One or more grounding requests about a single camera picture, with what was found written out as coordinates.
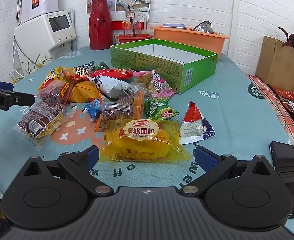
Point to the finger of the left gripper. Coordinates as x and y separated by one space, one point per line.
22 99

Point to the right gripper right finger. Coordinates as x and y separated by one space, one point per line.
216 168

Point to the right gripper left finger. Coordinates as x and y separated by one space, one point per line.
77 166

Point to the brown noodle snack pack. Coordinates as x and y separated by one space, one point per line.
41 120

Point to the red white triangular snack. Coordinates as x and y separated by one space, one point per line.
195 126

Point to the yellow egg cake bag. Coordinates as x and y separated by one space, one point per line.
54 74

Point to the yellow soft bread pack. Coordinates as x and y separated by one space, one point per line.
143 140

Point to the orange snack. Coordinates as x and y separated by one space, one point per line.
83 92

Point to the clear orange snack pack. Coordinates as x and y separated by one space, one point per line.
129 107

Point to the green snack packet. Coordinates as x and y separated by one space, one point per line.
159 109

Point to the white blue snack bag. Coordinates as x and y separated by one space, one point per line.
113 88

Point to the red chip bag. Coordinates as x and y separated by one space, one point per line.
121 74

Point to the pink bean snack bag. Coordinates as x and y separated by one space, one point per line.
156 86

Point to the red peanut snack bag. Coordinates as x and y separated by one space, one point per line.
59 91

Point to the white water dispenser machine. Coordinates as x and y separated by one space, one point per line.
43 39

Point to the black smartphone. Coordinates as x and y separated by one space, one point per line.
283 161

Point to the small green wrapped snack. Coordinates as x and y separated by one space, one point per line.
100 66

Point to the green cardboard box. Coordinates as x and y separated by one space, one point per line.
182 66

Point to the red envelope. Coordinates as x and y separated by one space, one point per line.
283 93

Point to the red thermos jug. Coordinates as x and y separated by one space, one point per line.
100 29

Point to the red plastic basket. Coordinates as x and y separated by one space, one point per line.
131 38

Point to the brown cardboard box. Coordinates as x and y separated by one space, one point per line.
276 64

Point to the orange plastic basin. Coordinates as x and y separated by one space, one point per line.
211 42

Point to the clear glass pitcher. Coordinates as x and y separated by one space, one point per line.
134 24

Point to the steel bowl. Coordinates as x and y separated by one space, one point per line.
204 27

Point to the blue lidded container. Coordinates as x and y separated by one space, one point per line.
174 25

